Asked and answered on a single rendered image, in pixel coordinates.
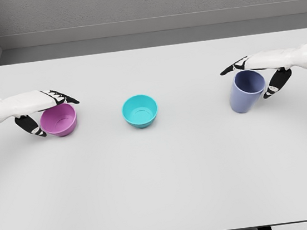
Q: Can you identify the pink bowl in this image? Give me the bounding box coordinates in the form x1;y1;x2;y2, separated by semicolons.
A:
38;102;80;140

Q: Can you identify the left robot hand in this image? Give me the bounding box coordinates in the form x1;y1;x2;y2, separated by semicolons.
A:
10;85;84;141

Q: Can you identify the cyan bowl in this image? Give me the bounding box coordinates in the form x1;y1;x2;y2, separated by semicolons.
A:
120;92;161;131

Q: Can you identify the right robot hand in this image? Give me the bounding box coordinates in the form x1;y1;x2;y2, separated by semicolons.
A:
217;48;297;105

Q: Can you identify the blue-purple cup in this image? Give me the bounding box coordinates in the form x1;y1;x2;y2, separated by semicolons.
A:
226;68;269;115

